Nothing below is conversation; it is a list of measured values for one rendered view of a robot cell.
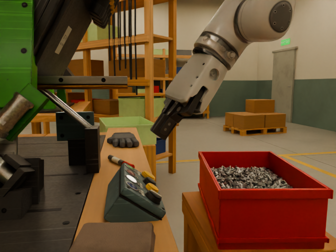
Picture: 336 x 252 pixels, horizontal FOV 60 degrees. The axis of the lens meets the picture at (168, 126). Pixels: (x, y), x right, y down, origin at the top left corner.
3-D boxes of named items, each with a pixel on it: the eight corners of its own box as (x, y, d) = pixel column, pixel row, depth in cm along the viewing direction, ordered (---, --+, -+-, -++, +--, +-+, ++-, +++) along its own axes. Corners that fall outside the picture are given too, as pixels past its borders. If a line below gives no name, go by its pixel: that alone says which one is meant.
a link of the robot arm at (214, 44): (247, 61, 53) (238, 74, 53) (221, 59, 61) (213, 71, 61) (217, 30, 49) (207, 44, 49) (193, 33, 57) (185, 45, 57)
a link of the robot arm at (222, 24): (249, 62, 53) (220, 59, 61) (290, 3, 53) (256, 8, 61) (220, 30, 49) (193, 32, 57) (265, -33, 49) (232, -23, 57)
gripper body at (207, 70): (241, 69, 52) (205, 120, 52) (212, 66, 61) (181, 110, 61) (213, 42, 49) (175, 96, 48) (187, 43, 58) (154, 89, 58)
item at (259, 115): (264, 128, 746) (265, 99, 735) (286, 133, 672) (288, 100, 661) (223, 130, 705) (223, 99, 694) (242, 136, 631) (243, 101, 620)
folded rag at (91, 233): (61, 276, 32) (60, 251, 32) (83, 238, 40) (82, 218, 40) (151, 277, 32) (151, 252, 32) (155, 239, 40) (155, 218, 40)
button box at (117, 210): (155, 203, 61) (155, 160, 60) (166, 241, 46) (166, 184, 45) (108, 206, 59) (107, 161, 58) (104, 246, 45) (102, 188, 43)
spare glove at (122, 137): (106, 138, 115) (106, 132, 114) (133, 137, 117) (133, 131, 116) (107, 149, 95) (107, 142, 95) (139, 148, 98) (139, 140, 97)
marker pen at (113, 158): (107, 160, 82) (107, 154, 81) (112, 159, 83) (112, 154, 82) (129, 171, 71) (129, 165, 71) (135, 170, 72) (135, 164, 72)
